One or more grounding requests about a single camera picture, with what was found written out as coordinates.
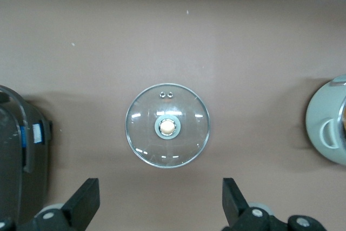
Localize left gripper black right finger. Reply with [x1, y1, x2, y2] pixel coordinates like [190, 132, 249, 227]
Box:
[222, 177, 328, 231]

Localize black rice cooker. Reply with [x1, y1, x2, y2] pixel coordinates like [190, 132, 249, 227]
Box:
[0, 84, 54, 231]

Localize steel pot pale green handles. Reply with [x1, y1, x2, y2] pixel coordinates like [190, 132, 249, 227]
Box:
[305, 74, 346, 167]

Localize glass lid with gold knob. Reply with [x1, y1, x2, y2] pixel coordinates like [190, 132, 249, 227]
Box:
[124, 82, 210, 169]

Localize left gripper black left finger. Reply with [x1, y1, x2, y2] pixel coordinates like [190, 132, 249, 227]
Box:
[0, 178, 101, 231]

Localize brown table mat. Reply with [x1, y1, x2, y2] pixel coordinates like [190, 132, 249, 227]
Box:
[0, 0, 346, 231]

